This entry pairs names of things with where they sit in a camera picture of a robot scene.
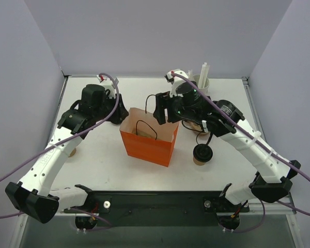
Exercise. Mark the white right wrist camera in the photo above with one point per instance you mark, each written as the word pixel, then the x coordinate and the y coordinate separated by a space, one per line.
pixel 176 81

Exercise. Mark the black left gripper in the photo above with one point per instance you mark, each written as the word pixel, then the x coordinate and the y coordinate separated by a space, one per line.
pixel 119 113

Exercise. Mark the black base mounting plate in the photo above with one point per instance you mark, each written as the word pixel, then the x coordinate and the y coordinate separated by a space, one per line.
pixel 159 208

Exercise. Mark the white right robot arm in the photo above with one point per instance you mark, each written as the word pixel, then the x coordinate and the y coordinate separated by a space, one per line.
pixel 223 119

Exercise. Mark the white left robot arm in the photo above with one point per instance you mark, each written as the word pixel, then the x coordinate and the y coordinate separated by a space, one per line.
pixel 33 194

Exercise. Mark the white straw holder cup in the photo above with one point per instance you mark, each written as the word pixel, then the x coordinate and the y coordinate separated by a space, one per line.
pixel 204 87

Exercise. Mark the black plastic cup lid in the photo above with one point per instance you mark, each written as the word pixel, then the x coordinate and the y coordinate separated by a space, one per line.
pixel 203 151

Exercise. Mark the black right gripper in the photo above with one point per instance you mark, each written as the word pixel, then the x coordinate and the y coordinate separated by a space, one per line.
pixel 160 109

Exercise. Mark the white wrapped straw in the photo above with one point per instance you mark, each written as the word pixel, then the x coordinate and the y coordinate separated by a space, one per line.
pixel 204 73
pixel 190 75

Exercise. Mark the orange paper bag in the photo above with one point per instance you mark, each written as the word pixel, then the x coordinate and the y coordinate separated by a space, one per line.
pixel 158 151

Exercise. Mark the brown cardboard cup carrier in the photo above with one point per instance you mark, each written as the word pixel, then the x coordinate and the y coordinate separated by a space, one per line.
pixel 145 134

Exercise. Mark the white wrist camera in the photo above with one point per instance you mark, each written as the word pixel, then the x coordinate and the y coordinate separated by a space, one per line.
pixel 108 85
pixel 176 81

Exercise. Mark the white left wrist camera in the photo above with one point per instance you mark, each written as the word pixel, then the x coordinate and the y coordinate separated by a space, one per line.
pixel 108 85

